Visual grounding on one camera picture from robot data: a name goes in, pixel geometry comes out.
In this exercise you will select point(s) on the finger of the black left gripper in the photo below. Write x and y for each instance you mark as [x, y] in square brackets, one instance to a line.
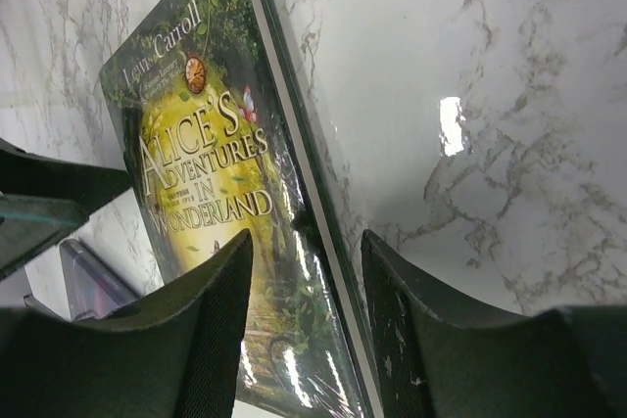
[44, 200]

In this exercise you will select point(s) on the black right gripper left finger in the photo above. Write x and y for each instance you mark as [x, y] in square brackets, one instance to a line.
[173, 353]

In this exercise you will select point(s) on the purple nebula cover book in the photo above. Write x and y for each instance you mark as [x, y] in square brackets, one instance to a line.
[93, 289]

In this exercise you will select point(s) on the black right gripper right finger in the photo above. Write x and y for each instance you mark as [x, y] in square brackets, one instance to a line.
[441, 353]

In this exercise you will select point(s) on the green forest Alice book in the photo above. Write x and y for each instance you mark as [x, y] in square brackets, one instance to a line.
[194, 100]

